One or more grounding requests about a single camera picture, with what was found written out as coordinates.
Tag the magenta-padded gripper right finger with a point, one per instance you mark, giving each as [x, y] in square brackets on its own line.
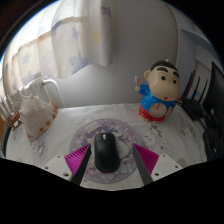
[149, 159]

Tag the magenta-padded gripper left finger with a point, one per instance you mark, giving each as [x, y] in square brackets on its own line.
[75, 159]

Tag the black computer mouse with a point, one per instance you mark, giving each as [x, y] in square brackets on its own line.
[106, 153]

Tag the round purple printed mouse pad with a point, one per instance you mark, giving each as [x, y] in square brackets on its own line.
[86, 133]

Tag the white printed tablecloth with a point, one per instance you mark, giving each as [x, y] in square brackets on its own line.
[166, 136]

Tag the large white conch shell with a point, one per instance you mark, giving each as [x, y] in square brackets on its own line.
[36, 116]

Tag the cartoon boy figurine clock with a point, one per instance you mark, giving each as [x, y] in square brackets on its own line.
[160, 96]

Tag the black router with antennas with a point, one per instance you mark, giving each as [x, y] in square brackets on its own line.
[193, 108]

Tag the wooden model sailing ship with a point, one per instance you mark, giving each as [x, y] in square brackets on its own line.
[11, 121]

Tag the black computer keyboard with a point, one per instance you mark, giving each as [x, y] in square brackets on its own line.
[3, 140]

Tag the black computer monitor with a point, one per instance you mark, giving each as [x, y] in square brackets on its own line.
[216, 100]

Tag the white star-printed curtain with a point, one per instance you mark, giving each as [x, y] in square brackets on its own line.
[66, 40]

